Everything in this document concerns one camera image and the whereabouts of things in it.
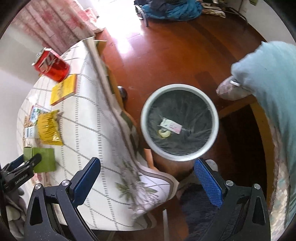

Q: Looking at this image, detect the green paper box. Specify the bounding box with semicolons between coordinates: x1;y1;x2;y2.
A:
23;147;56;173

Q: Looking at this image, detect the yellow picture box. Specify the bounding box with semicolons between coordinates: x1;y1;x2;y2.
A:
50;74;77;106

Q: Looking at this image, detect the yellow lemon peel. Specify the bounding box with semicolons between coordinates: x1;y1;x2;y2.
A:
158;129;171;138

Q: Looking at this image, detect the pink toothpaste box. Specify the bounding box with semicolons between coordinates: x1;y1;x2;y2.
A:
159;118;182;134

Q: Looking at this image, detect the white round trash bin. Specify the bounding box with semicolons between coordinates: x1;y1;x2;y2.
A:
140;84;219;162

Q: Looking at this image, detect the yellow snack bag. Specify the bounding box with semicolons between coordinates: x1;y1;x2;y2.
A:
37;110;63;146

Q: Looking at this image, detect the blue white milk carton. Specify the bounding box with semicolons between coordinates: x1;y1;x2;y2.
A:
29;105;47;125

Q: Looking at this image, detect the white patterned tablecloth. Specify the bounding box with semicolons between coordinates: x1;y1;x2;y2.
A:
16;38;178;231

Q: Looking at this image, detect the red soda can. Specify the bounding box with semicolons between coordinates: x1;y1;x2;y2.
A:
32;48;70;82

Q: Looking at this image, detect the pink floral curtain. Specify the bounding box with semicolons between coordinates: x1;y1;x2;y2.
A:
12;0;103;55

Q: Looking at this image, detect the light blue blanket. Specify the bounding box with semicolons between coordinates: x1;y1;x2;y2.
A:
231;41;296;163

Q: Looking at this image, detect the blue clothes pile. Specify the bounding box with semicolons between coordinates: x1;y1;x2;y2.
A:
134;0;203;21

